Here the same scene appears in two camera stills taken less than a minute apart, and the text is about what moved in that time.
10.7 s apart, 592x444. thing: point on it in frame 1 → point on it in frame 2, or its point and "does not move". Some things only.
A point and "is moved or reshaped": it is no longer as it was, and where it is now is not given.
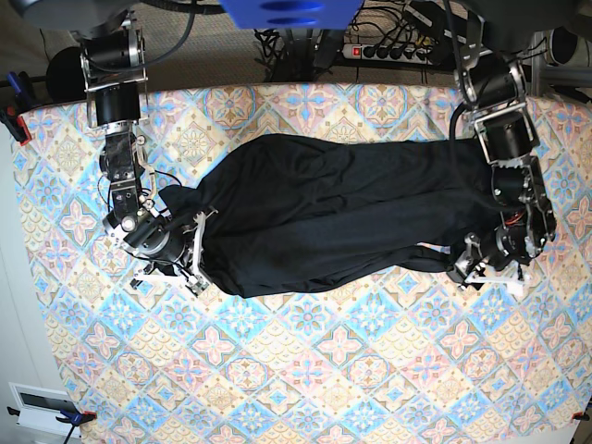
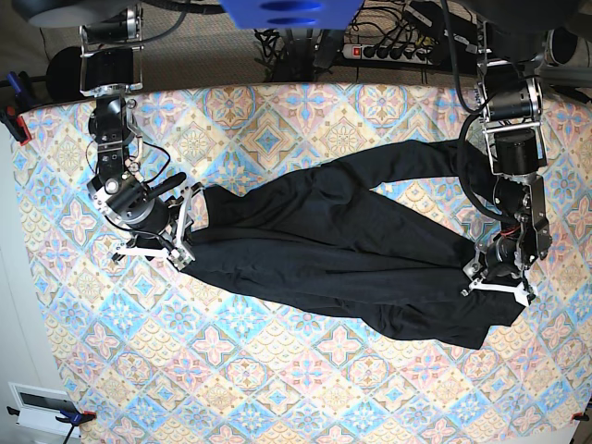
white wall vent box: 39,408 does not move
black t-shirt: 299,209 is moved or reshaped
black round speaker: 65,76 does not move
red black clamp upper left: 22,101 does not move
